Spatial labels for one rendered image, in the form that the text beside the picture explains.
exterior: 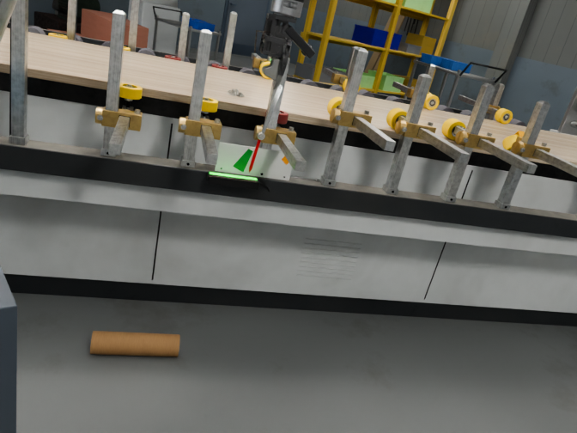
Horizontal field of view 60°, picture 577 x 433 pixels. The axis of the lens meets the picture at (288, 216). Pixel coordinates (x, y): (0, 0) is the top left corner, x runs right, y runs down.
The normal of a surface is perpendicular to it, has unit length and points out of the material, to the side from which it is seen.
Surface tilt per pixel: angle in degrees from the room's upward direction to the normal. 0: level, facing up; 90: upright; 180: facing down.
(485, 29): 90
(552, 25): 90
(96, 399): 0
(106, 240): 90
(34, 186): 90
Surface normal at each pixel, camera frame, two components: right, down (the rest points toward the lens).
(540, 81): -0.78, 0.08
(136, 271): 0.21, 0.42
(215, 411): 0.21, -0.90
